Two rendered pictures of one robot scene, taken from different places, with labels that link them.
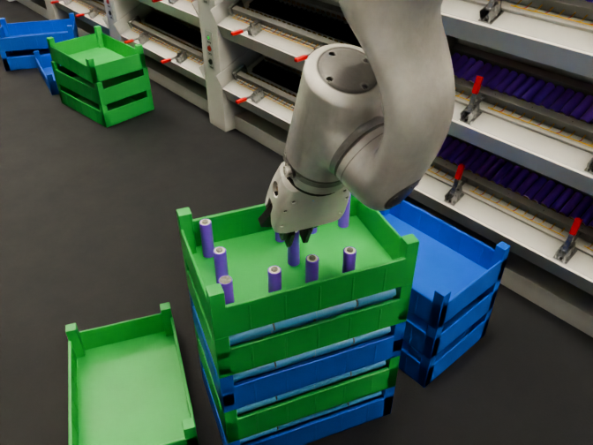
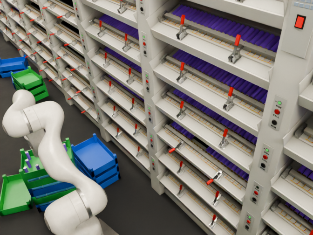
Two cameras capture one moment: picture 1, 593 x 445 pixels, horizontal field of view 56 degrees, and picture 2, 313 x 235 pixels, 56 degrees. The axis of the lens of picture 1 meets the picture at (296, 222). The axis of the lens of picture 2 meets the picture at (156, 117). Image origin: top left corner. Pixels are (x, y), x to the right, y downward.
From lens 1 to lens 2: 1.26 m
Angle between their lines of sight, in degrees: 4
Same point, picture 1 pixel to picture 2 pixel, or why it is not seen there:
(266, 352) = (38, 183)
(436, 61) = (38, 135)
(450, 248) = (108, 154)
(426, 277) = (97, 162)
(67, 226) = (11, 142)
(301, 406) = (53, 196)
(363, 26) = not seen: hidden behind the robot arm
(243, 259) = (37, 160)
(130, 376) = (19, 189)
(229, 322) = (26, 176)
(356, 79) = not seen: hidden behind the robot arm
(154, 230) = not seen: hidden behind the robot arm
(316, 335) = (51, 179)
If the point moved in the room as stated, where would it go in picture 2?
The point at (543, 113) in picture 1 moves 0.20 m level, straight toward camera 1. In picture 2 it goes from (129, 117) to (112, 134)
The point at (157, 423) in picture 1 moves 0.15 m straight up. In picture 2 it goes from (23, 201) to (16, 186)
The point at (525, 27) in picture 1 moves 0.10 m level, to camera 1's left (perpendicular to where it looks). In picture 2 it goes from (116, 97) to (101, 97)
